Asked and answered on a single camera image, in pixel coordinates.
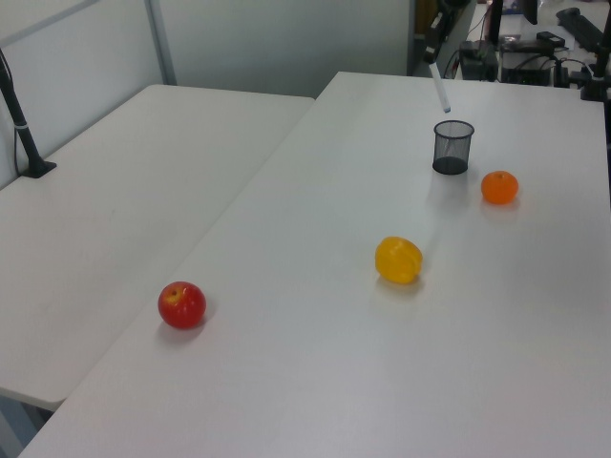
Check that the black mesh pen cup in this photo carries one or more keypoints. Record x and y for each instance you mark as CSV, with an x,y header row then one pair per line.
x,y
452,148

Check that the black keyboard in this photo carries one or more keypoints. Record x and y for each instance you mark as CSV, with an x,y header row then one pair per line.
x,y
580,24

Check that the red apple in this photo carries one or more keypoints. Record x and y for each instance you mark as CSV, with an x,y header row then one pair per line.
x,y
182,305

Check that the black pole with base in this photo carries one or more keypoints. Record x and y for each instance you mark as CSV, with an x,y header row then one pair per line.
x,y
24,138

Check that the yellow bell pepper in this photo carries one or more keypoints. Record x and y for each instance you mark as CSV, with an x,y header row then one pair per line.
x,y
398,261

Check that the black monitor pole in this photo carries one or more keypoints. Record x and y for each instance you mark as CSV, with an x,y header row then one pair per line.
x,y
495,21

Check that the black computer box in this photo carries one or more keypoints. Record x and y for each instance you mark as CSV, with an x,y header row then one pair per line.
x,y
527,64

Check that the black electronics box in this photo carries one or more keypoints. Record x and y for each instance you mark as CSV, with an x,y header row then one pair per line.
x,y
477,59

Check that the orange fruit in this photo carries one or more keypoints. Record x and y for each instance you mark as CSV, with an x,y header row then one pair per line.
x,y
499,187

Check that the small black device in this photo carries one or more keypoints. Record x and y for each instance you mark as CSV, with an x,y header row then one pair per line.
x,y
551,38

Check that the white marker pen blue cap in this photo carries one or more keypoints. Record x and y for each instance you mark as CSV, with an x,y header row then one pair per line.
x,y
440,88

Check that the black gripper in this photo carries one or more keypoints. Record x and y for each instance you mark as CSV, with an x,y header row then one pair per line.
x,y
456,4

